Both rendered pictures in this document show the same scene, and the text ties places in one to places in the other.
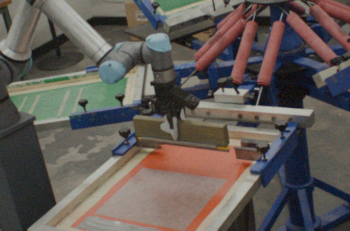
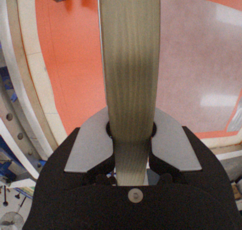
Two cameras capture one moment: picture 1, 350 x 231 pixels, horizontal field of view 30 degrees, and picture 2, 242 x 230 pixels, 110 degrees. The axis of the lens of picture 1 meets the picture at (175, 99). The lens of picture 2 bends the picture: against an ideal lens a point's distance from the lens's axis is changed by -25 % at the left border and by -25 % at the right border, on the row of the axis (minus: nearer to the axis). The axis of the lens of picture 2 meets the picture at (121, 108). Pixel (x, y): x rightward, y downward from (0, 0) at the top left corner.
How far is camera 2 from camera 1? 2.16 m
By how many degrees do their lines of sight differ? 52
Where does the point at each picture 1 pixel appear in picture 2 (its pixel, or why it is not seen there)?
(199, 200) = (205, 15)
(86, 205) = (209, 143)
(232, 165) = (93, 6)
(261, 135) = (8, 9)
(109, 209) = (220, 121)
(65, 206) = (225, 153)
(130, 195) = (199, 116)
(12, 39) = not seen: outside the picture
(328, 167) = not seen: hidden behind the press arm
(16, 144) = not seen: hidden behind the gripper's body
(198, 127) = not seen: outside the picture
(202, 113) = (14, 124)
